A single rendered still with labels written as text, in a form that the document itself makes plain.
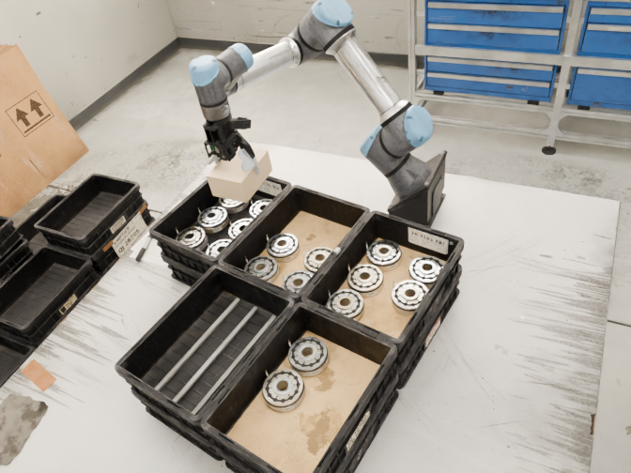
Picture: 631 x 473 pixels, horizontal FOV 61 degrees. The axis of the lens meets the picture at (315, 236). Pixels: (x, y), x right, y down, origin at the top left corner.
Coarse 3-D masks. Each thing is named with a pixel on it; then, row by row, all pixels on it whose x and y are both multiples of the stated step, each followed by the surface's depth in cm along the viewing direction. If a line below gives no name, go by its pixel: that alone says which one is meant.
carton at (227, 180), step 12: (264, 156) 159; (216, 168) 157; (228, 168) 156; (240, 168) 155; (252, 168) 154; (264, 168) 160; (216, 180) 154; (228, 180) 152; (240, 180) 151; (252, 180) 155; (264, 180) 162; (216, 192) 158; (228, 192) 156; (240, 192) 153; (252, 192) 157
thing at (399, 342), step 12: (372, 216) 161; (384, 216) 160; (360, 228) 158; (420, 228) 155; (432, 228) 154; (348, 240) 155; (456, 240) 149; (456, 252) 146; (324, 276) 147; (444, 276) 142; (312, 288) 144; (324, 312) 138; (336, 312) 137; (420, 312) 133; (360, 324) 133; (408, 324) 132; (384, 336) 130; (408, 336) 131
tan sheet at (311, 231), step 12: (300, 216) 181; (312, 216) 180; (288, 228) 177; (300, 228) 176; (312, 228) 175; (324, 228) 175; (336, 228) 174; (348, 228) 173; (300, 240) 172; (312, 240) 171; (324, 240) 171; (336, 240) 170; (264, 252) 170; (300, 252) 168; (288, 264) 165; (300, 264) 165
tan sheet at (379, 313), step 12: (408, 252) 162; (420, 252) 161; (360, 264) 161; (408, 264) 159; (444, 264) 157; (384, 276) 157; (396, 276) 156; (408, 276) 155; (384, 288) 153; (372, 300) 151; (384, 300) 150; (372, 312) 148; (384, 312) 147; (396, 312) 147; (372, 324) 145; (384, 324) 144; (396, 324) 144; (396, 336) 141
